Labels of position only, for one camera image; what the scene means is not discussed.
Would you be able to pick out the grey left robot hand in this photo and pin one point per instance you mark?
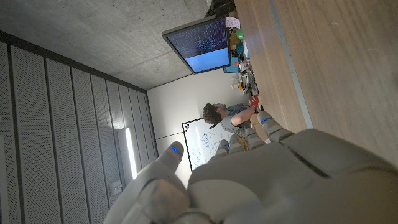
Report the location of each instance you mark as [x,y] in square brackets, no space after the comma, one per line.
[264,186]

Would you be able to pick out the person in grey t-shirt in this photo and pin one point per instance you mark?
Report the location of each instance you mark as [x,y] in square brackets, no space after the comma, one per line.
[231,119]

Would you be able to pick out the red drink can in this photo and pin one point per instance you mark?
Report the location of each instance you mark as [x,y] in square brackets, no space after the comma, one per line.
[254,100]

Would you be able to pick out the long ceiling light strip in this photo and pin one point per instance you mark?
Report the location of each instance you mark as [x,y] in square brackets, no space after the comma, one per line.
[130,152]

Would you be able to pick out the black computer monitor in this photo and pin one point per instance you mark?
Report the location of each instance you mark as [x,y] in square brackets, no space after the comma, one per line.
[202,46]

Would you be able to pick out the whiteboard with black frame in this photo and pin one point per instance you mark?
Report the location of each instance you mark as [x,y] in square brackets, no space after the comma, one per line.
[202,143]

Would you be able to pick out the grey ceiling switch box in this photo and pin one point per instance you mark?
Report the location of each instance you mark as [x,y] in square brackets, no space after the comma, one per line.
[115,187]

